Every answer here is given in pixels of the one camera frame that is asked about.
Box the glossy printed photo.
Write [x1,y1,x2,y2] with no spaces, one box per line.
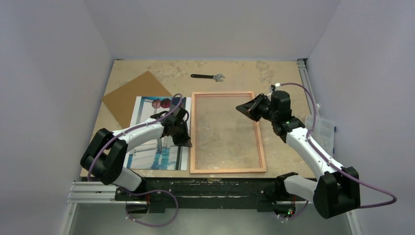
[124,96,190,170]

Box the clear acrylic sheet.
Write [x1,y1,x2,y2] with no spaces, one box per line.
[195,94,262,170]

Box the brown cardboard backing board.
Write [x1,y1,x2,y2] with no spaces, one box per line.
[102,71,172,128]

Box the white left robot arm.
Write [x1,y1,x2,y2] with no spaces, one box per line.
[80,107,192,200]

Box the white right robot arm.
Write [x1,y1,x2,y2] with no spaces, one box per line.
[236,91,361,219]

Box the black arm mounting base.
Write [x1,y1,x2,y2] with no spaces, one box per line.
[115,178,305,217]

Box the black adjustable wrench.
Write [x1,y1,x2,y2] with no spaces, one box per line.
[190,73,225,82]

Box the clear plastic parts box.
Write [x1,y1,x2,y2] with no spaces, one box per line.
[311,116,335,157]

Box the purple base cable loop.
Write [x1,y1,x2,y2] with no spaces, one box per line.
[124,189,180,228]

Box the aluminium rail frame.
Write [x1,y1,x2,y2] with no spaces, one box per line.
[60,60,362,235]

